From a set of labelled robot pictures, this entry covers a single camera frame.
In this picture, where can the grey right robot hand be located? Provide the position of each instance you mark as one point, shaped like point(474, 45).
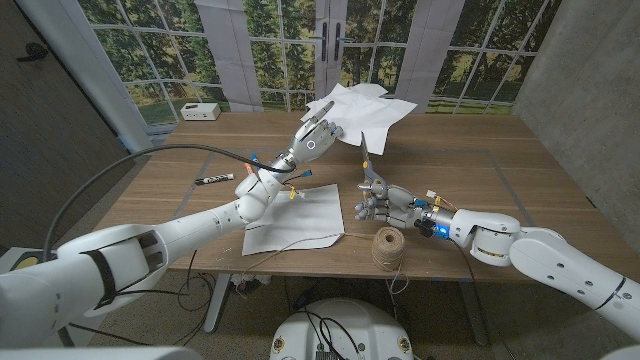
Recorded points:
point(397, 205)

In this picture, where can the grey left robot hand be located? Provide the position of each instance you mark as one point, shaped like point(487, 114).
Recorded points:
point(310, 145)

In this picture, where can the white paper sheet with slits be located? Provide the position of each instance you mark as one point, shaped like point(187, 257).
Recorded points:
point(310, 220)

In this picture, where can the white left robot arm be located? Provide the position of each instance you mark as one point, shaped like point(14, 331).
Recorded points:
point(140, 250)

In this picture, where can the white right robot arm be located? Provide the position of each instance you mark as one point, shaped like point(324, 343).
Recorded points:
point(550, 260)

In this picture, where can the brown twine ball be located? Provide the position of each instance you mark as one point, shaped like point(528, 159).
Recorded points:
point(388, 247)

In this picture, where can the orange marker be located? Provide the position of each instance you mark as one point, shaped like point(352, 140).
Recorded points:
point(248, 169)

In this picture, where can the black dry erase marker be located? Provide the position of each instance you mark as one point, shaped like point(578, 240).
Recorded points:
point(215, 179)

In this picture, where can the white power strip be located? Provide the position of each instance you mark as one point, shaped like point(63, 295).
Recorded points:
point(200, 111)

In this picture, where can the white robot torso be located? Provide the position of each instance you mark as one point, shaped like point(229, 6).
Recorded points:
point(370, 325)

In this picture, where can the metal table leg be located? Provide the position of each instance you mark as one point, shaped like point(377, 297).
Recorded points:
point(472, 315)
point(216, 305)

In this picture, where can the printed window backdrop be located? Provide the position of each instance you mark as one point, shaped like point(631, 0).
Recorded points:
point(160, 75)

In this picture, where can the yellow black insole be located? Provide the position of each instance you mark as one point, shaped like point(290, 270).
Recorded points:
point(30, 261)

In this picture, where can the white floor mat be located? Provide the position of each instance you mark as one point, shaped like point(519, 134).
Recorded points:
point(5, 257)

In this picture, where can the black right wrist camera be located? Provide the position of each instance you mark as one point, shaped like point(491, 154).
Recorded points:
point(426, 228)

